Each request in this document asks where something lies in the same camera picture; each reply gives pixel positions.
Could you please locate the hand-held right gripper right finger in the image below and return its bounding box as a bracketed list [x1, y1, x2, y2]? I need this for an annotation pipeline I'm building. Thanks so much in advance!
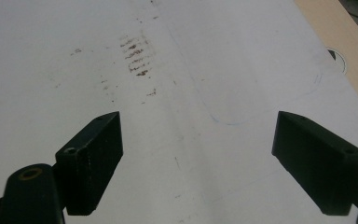
[271, 110, 358, 217]

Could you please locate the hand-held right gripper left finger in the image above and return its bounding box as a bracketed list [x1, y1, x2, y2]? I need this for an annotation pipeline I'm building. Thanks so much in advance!
[55, 111, 124, 217]

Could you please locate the white table mat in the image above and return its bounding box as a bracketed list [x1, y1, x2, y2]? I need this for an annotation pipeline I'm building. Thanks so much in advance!
[0, 0, 358, 224]

